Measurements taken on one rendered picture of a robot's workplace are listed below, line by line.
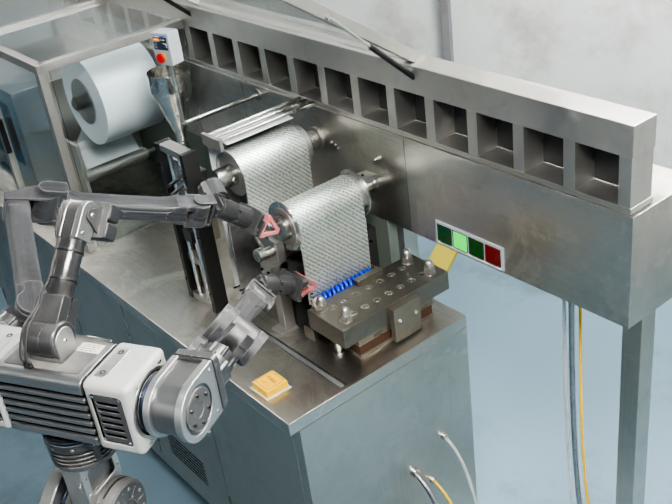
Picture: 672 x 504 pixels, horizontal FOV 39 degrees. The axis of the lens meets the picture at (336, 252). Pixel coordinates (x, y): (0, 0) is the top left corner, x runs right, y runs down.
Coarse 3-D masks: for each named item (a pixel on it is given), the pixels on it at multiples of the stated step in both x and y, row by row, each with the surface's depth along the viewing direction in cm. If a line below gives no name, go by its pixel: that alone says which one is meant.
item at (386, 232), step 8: (208, 152) 359; (368, 216) 291; (376, 216) 288; (376, 224) 290; (384, 224) 286; (392, 224) 286; (376, 232) 291; (384, 232) 288; (392, 232) 288; (384, 240) 290; (392, 240) 289; (384, 248) 292; (392, 248) 290; (384, 256) 293; (392, 256) 291; (384, 264) 295
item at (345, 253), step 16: (352, 224) 273; (320, 240) 267; (336, 240) 271; (352, 240) 275; (304, 256) 265; (320, 256) 269; (336, 256) 273; (352, 256) 277; (368, 256) 282; (304, 272) 268; (320, 272) 271; (336, 272) 275; (352, 272) 279; (320, 288) 273
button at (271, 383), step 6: (270, 372) 262; (258, 378) 260; (264, 378) 260; (270, 378) 259; (276, 378) 259; (282, 378) 259; (258, 384) 258; (264, 384) 258; (270, 384) 257; (276, 384) 257; (282, 384) 257; (258, 390) 258; (264, 390) 255; (270, 390) 255; (276, 390) 257; (270, 396) 256
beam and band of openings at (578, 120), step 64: (128, 0) 360; (256, 64) 318; (320, 64) 279; (384, 64) 255; (448, 64) 245; (384, 128) 267; (448, 128) 254; (512, 128) 238; (576, 128) 212; (640, 128) 201; (576, 192) 220; (640, 192) 210
